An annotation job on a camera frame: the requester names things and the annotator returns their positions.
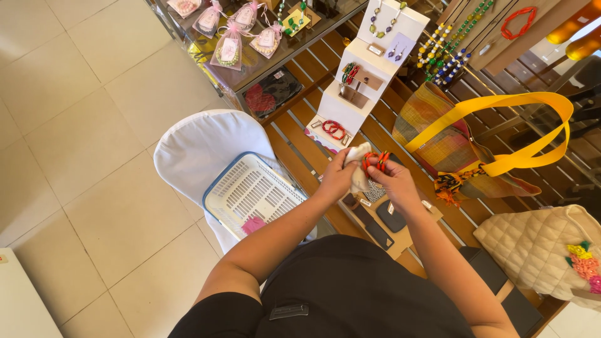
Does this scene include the person's left hand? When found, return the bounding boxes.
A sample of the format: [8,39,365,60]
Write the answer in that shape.
[318,148,361,203]

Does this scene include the person's right hand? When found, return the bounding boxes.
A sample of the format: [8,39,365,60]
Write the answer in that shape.
[366,158,424,218]

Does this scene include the orange red bead bracelet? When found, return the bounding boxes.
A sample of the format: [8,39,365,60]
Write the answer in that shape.
[361,150,391,178]

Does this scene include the white cleaning cloth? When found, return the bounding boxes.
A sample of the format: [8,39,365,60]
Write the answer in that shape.
[344,142,374,194]

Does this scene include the black white patterned pouch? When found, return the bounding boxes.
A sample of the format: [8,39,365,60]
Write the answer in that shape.
[362,178,387,204]

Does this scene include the black leather wallet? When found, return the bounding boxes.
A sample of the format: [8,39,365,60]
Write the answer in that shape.
[375,199,408,234]
[365,220,395,251]

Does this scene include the white stepped display stand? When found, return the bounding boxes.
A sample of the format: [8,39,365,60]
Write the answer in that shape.
[304,0,431,155]

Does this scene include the orange black patterned scarf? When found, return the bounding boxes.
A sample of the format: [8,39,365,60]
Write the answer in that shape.
[432,164,489,208]

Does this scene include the cardboard display tray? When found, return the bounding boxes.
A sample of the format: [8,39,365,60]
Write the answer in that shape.
[340,185,445,262]

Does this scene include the black cushion with red heart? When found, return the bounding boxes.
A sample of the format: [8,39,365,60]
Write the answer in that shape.
[244,65,305,121]

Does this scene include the white plastic basket blue rim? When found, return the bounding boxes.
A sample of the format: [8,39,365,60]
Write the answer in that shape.
[202,151,311,241]

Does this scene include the pink cloth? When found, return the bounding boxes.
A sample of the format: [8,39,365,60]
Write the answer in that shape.
[241,215,267,236]

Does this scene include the person's black clothing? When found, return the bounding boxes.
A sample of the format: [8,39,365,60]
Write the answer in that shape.
[166,234,478,338]

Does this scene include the glass display case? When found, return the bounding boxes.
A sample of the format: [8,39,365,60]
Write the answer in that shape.
[145,0,372,124]

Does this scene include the lilac earring card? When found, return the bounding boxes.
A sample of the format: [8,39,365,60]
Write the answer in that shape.
[383,31,417,64]

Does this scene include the pink organza gift pouch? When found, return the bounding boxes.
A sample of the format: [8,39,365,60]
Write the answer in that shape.
[228,0,260,33]
[248,22,283,60]
[166,0,203,20]
[209,21,245,71]
[192,0,224,39]

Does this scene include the white covered chair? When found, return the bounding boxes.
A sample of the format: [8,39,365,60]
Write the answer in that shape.
[153,109,321,255]

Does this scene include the clear plastic badge clip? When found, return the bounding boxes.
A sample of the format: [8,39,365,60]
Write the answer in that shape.
[269,302,311,322]

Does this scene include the cream quilted bag with flowers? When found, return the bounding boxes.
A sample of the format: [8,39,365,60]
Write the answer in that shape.
[473,204,601,311]

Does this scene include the yellow printed bag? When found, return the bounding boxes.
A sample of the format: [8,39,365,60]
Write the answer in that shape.
[187,39,222,88]

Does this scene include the amber glass bottle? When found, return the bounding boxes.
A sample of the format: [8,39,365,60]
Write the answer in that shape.
[565,25,601,62]
[546,0,601,46]

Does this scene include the white cabinet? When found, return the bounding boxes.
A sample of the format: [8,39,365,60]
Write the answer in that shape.
[0,247,64,338]

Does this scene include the woven bag with yellow handles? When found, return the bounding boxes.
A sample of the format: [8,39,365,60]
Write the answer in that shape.
[392,82,575,207]

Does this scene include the green and red bracelets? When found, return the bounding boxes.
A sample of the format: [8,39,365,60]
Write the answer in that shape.
[340,61,362,86]

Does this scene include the blue white bead necklace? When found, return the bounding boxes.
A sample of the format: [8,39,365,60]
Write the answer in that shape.
[432,46,473,88]

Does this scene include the yellow white bead necklace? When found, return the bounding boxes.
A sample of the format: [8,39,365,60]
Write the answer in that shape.
[416,21,447,70]

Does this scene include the purple green bead necklace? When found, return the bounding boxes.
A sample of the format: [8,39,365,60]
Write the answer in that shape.
[368,0,408,39]

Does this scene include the card with green bead necklace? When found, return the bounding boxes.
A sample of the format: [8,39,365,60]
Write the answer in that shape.
[276,0,323,38]

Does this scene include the wooden necklace display board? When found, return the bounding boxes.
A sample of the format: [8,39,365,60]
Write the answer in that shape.
[440,0,565,77]

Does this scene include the red coral necklace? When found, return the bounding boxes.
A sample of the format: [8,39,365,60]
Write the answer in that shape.
[500,5,538,41]

